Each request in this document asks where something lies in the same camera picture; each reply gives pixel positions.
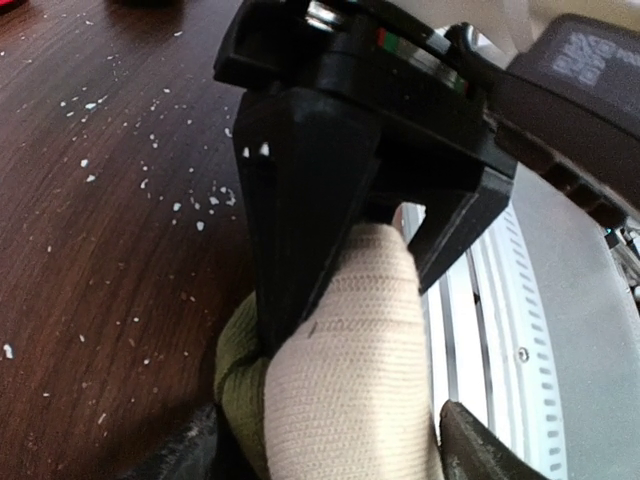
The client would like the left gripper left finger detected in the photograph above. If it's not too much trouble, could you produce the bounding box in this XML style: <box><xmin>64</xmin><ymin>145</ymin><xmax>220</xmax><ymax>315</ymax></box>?
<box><xmin>134</xmin><ymin>404</ymin><xmax>218</xmax><ymax>480</ymax></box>

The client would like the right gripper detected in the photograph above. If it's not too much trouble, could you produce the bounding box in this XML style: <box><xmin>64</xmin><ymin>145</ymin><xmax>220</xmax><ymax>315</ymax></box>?
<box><xmin>214</xmin><ymin>1</ymin><xmax>516</xmax><ymax>356</ymax></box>

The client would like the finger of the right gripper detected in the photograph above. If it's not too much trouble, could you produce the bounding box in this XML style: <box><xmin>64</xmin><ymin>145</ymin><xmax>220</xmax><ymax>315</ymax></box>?
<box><xmin>409</xmin><ymin>167</ymin><xmax>514</xmax><ymax>293</ymax></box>

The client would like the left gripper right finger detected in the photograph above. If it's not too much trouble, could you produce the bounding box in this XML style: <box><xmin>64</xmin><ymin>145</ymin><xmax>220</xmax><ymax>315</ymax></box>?
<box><xmin>440</xmin><ymin>400</ymin><xmax>545</xmax><ymax>480</ymax></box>

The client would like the beige brown striped long sock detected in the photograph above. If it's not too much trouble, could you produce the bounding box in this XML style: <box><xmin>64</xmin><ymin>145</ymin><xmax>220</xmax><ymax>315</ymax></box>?
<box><xmin>213</xmin><ymin>222</ymin><xmax>444</xmax><ymax>480</ymax></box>

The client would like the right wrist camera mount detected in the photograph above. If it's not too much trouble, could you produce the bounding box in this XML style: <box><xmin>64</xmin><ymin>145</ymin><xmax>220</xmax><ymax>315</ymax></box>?
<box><xmin>445</xmin><ymin>13</ymin><xmax>639</xmax><ymax>228</ymax></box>

